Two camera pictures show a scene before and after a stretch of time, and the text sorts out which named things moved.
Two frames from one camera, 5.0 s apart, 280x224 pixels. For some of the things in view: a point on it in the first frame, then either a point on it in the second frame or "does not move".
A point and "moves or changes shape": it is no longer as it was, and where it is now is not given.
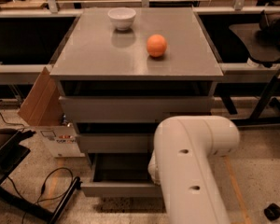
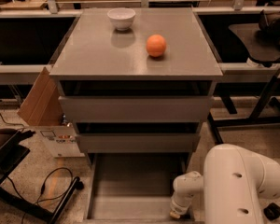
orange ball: x=156 y=45 does not move
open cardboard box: x=44 y=110 does not move
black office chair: x=267 y=41 does not move
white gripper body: x=152 y=171 -> x=178 y=206
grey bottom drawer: x=121 y=175 moves or changes shape
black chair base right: x=273 y=212 does not move
